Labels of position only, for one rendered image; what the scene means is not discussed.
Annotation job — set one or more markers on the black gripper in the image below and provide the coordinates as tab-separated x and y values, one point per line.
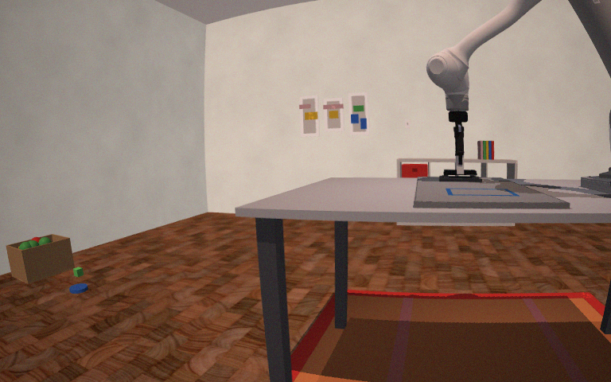
459	117

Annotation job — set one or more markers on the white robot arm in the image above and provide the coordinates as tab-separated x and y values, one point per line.
448	69

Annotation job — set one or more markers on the blue tape rectangle outline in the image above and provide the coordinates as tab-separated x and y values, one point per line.
514	194

